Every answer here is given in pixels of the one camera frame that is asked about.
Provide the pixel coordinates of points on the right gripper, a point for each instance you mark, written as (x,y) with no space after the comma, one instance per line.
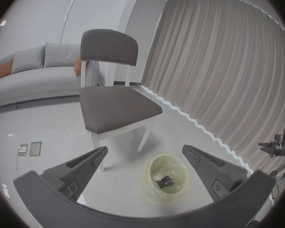
(280,149)

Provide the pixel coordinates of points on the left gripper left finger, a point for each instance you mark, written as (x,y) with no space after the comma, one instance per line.
(78,172)

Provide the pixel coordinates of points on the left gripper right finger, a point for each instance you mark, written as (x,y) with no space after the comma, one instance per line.
(216,174)

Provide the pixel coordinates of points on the black plastic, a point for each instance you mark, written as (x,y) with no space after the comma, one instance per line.
(166,182)

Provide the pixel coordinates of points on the yellow plastic bag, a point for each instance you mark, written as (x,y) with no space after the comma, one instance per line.
(166,155)

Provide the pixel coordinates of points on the white trash bin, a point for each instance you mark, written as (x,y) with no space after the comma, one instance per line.
(147,182)

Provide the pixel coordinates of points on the crumpled white paper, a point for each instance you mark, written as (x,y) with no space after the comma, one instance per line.
(156,177)

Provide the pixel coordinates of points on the grey seat white chair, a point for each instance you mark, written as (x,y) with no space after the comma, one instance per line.
(114,108)

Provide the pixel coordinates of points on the beige curtain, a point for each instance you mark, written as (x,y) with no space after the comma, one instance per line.
(216,68)

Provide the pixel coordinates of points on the pale grey sofa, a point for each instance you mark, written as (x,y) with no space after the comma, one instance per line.
(38,84)

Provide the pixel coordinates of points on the orange cushion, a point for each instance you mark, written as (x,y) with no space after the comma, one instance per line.
(78,65)
(6,69)

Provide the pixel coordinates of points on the pale grey cushion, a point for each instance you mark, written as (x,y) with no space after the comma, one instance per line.
(28,60)
(61,54)

